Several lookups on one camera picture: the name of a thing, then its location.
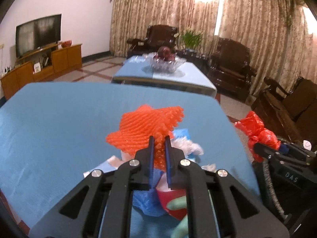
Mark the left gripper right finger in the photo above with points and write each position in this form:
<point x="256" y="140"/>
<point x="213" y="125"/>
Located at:
<point x="217" y="204"/>

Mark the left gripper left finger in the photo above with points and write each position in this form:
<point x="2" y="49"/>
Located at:
<point x="101" y="204"/>

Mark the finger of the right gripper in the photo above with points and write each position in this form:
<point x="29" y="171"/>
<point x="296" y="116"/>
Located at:
<point x="295" y="150"/>
<point x="273" y="154"/>

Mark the red plastic bag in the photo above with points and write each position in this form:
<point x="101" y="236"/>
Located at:
<point x="253" y="127"/>

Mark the green rubber glove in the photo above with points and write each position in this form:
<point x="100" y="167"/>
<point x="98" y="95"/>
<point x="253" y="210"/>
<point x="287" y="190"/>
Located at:
<point x="182" y="228"/>

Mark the blue plastic bag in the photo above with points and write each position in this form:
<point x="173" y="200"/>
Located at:
<point x="148" y="201"/>

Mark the orange foam fruit net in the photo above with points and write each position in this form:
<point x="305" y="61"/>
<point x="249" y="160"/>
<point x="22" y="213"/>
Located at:
<point x="138" y="126"/>

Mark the white tissue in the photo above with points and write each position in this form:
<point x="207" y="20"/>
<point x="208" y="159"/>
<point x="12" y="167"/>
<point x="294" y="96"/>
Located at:
<point x="187" y="146"/>

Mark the blue toothpaste box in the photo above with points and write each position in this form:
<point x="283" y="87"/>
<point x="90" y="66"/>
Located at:
<point x="180" y="133"/>

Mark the white paper cup on sofa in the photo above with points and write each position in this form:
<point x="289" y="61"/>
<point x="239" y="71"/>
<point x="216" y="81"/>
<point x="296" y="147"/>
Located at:
<point x="307" y="145"/>

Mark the dark wooden sofa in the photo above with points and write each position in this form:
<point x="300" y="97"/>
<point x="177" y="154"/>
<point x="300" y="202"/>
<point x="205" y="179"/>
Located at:
<point x="290" y="115"/>

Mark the blue tablecloth near table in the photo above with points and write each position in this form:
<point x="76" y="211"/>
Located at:
<point x="52" y="133"/>

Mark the right dark wooden armchair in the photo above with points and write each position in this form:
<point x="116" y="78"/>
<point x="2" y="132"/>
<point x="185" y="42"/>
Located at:
<point x="230" y="69"/>

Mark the dark wooden armchair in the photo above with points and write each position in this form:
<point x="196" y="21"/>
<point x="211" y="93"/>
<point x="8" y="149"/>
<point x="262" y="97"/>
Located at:
<point x="156" y="37"/>
<point x="230" y="69"/>

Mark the dark wooden side table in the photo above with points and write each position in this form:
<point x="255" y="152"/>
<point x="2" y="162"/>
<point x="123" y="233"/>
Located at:
<point x="199" y="60"/>

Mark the floral beige curtains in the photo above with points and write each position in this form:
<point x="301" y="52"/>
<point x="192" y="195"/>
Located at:
<point x="281" y="34"/>

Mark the glass fruit bowl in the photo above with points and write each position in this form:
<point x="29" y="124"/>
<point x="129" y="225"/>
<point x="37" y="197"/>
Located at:
<point x="161" y="66"/>

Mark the green potted plant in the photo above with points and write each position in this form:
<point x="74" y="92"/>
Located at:
<point x="188" y="39"/>

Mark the red apples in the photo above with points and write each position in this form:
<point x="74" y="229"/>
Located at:
<point x="164" y="53"/>

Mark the wooden TV cabinet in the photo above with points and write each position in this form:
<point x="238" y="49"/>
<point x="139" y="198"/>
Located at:
<point x="44" y="64"/>

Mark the blue cloth coffee table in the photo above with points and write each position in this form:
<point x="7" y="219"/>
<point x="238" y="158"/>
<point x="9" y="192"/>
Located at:
<point x="137" y="71"/>

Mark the left dark wooden armchair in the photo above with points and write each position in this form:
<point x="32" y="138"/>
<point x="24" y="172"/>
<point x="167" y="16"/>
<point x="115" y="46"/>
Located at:
<point x="156" y="37"/>

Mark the red ornament on cabinet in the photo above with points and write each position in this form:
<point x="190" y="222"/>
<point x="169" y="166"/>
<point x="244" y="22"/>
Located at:
<point x="65" y="44"/>

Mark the flat screen television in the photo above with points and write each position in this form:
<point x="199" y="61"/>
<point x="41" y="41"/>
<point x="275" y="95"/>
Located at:
<point x="37" y="33"/>

